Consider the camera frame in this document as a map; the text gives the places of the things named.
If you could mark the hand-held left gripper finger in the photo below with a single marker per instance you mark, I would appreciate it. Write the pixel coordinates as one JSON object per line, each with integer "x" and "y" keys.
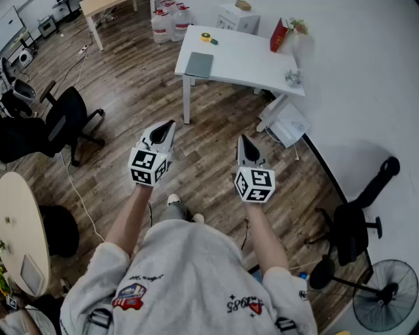
{"x": 169, "y": 140}
{"x": 154, "y": 131}

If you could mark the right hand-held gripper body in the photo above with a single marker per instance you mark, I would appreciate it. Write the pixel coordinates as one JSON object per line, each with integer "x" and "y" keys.
{"x": 258, "y": 178}

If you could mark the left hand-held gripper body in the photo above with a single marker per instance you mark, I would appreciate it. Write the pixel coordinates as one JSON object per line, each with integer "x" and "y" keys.
{"x": 144, "y": 160}

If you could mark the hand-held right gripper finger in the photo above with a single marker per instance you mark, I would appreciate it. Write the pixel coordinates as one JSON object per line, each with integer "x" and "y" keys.
{"x": 240, "y": 155}
{"x": 255, "y": 153}

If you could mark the grey notebook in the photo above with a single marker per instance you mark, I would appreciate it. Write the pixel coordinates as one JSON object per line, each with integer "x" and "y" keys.
{"x": 198, "y": 64}

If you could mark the person's right forearm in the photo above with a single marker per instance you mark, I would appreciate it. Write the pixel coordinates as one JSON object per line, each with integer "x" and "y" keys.
{"x": 265, "y": 235}

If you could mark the person's left forearm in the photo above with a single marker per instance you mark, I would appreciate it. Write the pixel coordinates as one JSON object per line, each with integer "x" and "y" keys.
{"x": 131, "y": 212}

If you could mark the white box device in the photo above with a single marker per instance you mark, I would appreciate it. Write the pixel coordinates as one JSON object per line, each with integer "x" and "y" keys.
{"x": 289, "y": 126}

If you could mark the person's left leg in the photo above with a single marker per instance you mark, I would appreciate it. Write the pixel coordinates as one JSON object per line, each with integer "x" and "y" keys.
{"x": 173, "y": 209}

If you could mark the person's leg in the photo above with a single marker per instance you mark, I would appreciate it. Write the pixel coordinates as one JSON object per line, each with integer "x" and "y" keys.
{"x": 173, "y": 209}
{"x": 198, "y": 218}

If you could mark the person's right leg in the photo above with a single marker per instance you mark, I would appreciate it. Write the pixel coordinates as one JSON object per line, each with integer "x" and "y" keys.
{"x": 198, "y": 218}

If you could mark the small blue flower arrangement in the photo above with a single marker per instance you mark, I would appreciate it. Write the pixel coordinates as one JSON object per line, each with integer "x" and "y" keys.
{"x": 293, "y": 78}

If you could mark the black office chair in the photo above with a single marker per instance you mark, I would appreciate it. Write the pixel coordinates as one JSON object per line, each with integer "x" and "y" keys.
{"x": 65, "y": 111}
{"x": 352, "y": 229}
{"x": 23, "y": 137}

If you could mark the white power strip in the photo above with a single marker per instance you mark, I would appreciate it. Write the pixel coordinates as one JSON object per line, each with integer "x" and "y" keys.
{"x": 83, "y": 50}

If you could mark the black round stool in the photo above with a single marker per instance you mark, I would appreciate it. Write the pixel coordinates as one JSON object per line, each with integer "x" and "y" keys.
{"x": 62, "y": 230}

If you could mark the plastic bottle blue cap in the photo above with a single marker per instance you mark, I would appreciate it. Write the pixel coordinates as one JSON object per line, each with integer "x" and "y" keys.
{"x": 303, "y": 276}

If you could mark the red book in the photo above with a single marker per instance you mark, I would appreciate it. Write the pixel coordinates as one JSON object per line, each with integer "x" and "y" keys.
{"x": 278, "y": 36}

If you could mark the pink white flower bouquet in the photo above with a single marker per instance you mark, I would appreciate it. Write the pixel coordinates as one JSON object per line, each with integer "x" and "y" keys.
{"x": 299, "y": 26}

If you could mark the white mesh office chair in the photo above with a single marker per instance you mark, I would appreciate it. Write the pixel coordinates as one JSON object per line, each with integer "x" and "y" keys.
{"x": 24, "y": 90}

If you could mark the round wooden table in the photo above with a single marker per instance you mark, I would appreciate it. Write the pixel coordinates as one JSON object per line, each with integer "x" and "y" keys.
{"x": 19, "y": 229}

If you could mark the white air purifier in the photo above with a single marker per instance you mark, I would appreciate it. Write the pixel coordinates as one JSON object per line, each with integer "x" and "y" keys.
{"x": 25, "y": 57}

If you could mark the grey metal box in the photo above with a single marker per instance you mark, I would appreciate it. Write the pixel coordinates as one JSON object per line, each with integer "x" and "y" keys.
{"x": 48, "y": 26}

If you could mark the small green plant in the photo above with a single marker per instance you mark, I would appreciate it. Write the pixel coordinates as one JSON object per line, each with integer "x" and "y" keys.
{"x": 7, "y": 220}

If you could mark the tan box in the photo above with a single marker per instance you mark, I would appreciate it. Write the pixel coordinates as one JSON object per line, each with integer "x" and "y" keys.
{"x": 243, "y": 5}

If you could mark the grey tablet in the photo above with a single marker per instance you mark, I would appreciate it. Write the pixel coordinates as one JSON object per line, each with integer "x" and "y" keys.
{"x": 31, "y": 275}

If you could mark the black floor fan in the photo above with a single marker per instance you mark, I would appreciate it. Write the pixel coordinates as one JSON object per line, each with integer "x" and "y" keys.
{"x": 386, "y": 294}

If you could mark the whiteboard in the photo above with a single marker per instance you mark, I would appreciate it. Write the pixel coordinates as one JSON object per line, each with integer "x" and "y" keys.
{"x": 10, "y": 26}

